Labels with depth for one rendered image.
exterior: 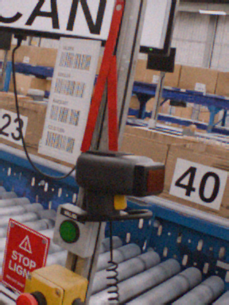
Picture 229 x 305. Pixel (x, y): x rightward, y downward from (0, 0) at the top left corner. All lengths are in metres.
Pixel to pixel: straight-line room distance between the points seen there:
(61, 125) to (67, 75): 0.08
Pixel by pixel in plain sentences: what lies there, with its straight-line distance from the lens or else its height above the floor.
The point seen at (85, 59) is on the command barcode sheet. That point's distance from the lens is 0.68.
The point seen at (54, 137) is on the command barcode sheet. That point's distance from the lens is 0.70.
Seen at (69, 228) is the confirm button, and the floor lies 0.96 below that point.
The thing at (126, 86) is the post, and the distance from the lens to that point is 0.66.
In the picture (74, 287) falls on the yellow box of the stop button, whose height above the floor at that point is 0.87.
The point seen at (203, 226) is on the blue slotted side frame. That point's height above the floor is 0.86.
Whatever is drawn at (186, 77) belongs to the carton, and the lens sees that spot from 6.27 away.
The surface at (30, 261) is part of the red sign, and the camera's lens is 0.76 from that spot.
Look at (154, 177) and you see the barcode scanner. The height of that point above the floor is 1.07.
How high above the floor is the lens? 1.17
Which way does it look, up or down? 3 degrees down
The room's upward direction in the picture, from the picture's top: 10 degrees clockwise
